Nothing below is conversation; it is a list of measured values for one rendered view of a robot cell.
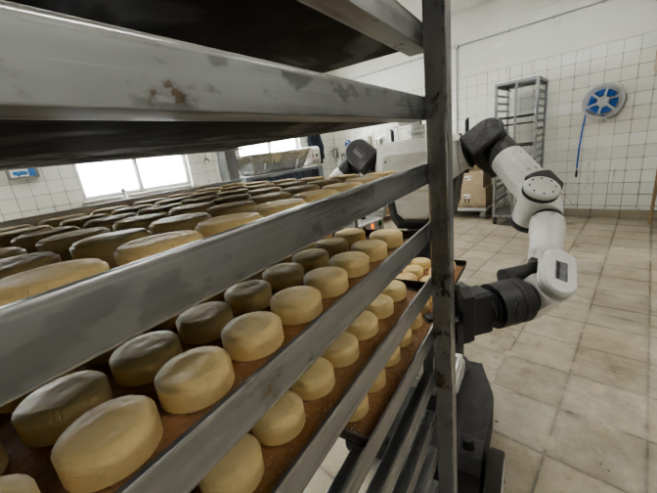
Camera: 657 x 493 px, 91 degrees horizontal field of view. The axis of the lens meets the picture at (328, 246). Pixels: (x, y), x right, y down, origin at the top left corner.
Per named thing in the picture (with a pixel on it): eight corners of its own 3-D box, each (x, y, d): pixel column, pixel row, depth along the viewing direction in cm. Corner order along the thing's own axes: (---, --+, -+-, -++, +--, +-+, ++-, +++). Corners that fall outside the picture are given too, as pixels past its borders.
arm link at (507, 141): (501, 183, 99) (480, 157, 108) (530, 163, 95) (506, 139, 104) (487, 160, 92) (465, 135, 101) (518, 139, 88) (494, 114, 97)
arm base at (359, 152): (352, 176, 133) (363, 150, 132) (380, 185, 128) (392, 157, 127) (338, 164, 120) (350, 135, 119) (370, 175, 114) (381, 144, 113)
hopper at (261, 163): (232, 177, 240) (228, 157, 236) (290, 167, 277) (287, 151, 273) (254, 175, 220) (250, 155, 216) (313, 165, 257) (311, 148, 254)
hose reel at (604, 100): (616, 174, 414) (628, 79, 383) (615, 176, 403) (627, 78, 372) (576, 175, 442) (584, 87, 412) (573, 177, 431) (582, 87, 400)
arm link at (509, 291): (441, 331, 69) (491, 318, 71) (470, 356, 60) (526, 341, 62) (439, 275, 65) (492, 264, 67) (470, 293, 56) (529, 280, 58)
